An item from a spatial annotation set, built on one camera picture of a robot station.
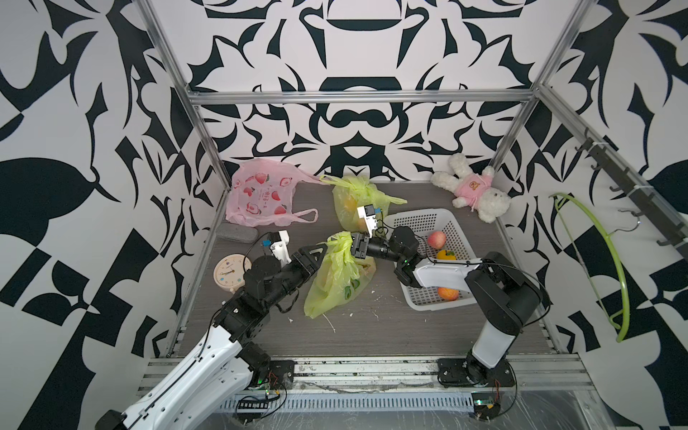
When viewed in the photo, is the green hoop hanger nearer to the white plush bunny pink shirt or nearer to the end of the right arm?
the white plush bunny pink shirt

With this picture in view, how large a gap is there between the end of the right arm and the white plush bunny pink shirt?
0.53 m

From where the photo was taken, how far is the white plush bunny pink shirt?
1.07m

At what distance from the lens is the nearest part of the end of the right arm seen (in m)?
0.71
